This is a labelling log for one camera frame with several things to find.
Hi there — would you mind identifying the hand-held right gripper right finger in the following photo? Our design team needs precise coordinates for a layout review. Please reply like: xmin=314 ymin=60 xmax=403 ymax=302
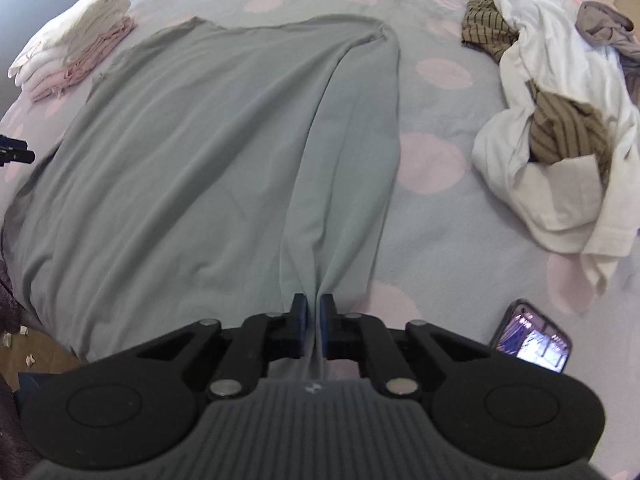
xmin=320 ymin=294 xmax=493 ymax=401

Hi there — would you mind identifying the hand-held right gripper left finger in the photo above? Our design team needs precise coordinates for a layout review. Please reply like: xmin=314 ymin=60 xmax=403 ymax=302
xmin=135 ymin=293 xmax=308 ymax=401

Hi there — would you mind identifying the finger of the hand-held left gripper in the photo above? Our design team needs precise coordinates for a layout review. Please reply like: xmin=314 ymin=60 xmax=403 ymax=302
xmin=0 ymin=135 xmax=37 ymax=167

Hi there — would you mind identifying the grey shirt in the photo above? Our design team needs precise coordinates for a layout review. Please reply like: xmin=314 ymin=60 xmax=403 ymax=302
xmin=0 ymin=14 xmax=403 ymax=396

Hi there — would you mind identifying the pale folded garment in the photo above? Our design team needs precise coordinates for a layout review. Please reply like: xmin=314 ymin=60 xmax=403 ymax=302
xmin=7 ymin=20 xmax=101 ymax=88

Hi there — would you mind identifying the pink folded garment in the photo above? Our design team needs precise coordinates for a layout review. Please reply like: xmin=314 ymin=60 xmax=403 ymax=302
xmin=27 ymin=15 xmax=137 ymax=103

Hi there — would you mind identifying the white folded garment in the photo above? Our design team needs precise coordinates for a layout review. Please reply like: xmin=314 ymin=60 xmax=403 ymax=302
xmin=50 ymin=0 xmax=132 ymax=51

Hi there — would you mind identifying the smartphone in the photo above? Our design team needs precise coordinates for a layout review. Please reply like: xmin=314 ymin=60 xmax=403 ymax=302
xmin=489 ymin=299 xmax=572 ymax=375

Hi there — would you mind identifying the blue plastic object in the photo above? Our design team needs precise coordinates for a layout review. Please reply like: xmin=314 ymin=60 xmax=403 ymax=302
xmin=17 ymin=372 xmax=56 ymax=406

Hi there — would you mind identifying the grey pink-dotted bed sheet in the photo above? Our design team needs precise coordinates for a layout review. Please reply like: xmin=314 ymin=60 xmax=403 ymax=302
xmin=0 ymin=0 xmax=640 ymax=480

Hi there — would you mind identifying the olive striped garment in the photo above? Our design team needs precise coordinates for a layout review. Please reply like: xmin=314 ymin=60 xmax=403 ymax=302
xmin=461 ymin=0 xmax=615 ymax=176

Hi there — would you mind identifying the white shirt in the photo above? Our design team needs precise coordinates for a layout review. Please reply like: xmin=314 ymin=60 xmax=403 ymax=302
xmin=472 ymin=0 xmax=640 ymax=298

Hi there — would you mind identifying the taupe crumpled garment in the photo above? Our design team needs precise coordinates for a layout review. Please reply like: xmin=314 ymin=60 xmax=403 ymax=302
xmin=575 ymin=1 xmax=640 ymax=63

